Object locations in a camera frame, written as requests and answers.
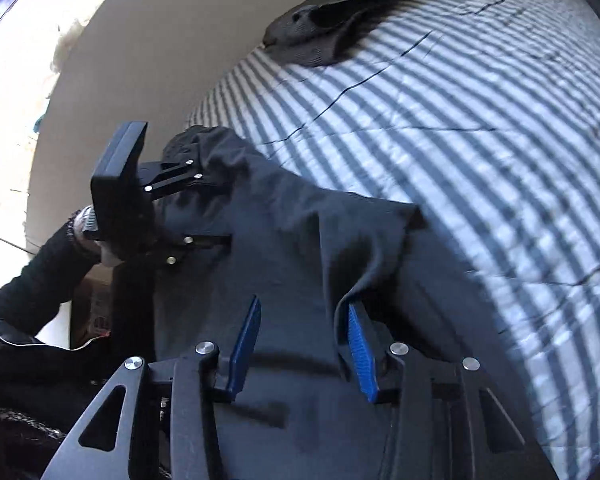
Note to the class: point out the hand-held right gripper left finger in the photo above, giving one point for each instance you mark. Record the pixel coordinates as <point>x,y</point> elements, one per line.
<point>242,350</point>

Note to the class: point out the person's black jacket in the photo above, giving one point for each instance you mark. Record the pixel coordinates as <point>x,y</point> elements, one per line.
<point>25,385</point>

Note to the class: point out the dark grey folded garment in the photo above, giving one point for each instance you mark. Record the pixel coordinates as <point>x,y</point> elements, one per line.
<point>320,25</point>

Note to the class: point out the blue white striped bed sheet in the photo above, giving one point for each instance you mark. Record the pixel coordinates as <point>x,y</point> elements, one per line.
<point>455,135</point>

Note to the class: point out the person's left forearm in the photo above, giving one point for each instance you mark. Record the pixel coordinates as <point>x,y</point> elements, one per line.
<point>45,280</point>

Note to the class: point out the cream padded bed frame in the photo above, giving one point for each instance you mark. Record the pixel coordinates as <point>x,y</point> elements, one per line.
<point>155,60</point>

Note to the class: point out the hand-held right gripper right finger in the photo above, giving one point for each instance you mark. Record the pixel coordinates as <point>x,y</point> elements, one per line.
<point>362,355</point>

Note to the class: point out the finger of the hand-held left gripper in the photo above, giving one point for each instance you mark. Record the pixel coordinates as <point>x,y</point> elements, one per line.
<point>190,246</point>
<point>175,177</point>

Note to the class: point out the grey pants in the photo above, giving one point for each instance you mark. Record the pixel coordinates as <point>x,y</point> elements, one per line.
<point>290,240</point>

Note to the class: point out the brown box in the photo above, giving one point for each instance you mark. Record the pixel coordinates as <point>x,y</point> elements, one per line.
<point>92,310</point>

